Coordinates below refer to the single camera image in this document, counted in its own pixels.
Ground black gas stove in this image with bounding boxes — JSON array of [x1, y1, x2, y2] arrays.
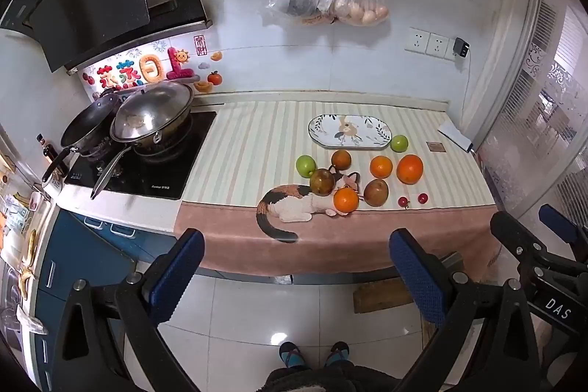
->
[[64, 109, 218, 201]]

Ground frosted glass sliding door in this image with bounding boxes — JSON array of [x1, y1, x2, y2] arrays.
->
[[478, 0, 588, 237]]

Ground person's dark clothing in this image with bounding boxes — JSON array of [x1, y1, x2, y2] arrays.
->
[[264, 362, 402, 392]]

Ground pile of eggs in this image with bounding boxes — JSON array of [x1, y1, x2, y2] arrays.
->
[[334, 0, 389, 26]]

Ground white wall socket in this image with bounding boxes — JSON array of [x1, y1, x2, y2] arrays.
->
[[425, 33, 450, 59], [405, 27, 431, 53]]

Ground blue kitchen cabinet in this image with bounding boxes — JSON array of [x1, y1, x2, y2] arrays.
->
[[33, 206, 181, 377]]

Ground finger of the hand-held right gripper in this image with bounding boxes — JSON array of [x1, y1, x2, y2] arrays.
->
[[538, 204, 588, 257], [490, 211, 554, 271]]

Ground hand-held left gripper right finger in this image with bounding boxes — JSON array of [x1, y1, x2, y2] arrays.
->
[[390, 228, 547, 392]]

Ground wooden block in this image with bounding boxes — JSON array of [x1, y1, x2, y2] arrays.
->
[[352, 278, 417, 314]]

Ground steel wok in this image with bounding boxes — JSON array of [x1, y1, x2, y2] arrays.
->
[[91, 98, 194, 200]]

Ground oval leaf patterned plate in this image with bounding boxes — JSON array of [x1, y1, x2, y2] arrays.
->
[[308, 114, 392, 151]]

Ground person's right foot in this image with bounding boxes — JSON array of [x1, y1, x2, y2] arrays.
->
[[323, 341, 351, 368]]

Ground white ribbed door frame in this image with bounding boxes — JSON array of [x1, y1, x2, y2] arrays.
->
[[459, 0, 545, 145]]

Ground black frying pan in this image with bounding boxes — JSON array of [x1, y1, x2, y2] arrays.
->
[[42, 93, 121, 184]]

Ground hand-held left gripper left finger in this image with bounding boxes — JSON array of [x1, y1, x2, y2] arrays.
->
[[43, 228, 206, 392]]

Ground striped cat print cloth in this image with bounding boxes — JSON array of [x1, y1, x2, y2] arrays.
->
[[173, 100, 502, 279]]

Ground colourful wall stickers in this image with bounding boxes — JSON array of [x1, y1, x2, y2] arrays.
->
[[83, 35, 226, 95]]

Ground white fridge door with magnets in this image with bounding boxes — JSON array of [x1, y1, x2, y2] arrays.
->
[[0, 121, 60, 356]]

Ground large orange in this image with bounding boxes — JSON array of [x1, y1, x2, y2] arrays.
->
[[396, 154, 424, 185]]

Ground dark sauce bottle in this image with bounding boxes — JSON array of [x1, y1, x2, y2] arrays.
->
[[37, 134, 59, 173]]

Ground thin charger cable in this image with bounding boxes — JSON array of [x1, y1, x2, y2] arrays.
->
[[457, 56, 472, 131]]

